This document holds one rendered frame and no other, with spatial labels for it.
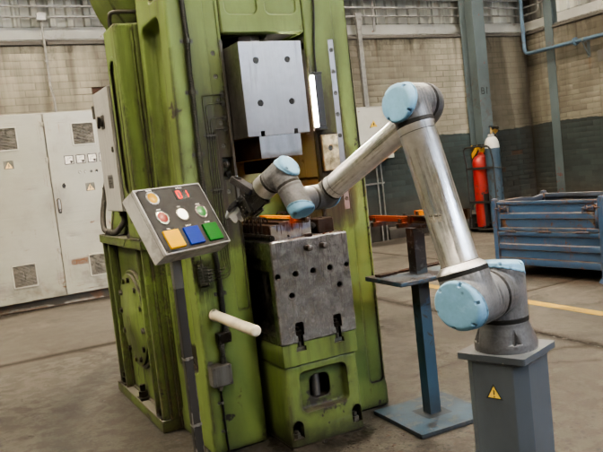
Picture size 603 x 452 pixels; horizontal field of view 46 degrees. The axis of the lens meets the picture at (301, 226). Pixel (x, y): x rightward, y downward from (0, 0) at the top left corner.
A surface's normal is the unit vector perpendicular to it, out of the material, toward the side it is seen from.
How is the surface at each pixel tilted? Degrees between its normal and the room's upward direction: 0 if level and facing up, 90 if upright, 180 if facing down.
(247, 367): 90
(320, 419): 90
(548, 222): 89
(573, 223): 89
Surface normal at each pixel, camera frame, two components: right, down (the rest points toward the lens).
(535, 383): 0.73, -0.02
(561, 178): -0.88, 0.14
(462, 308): -0.65, 0.22
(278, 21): 0.47, 0.03
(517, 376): 0.04, 0.08
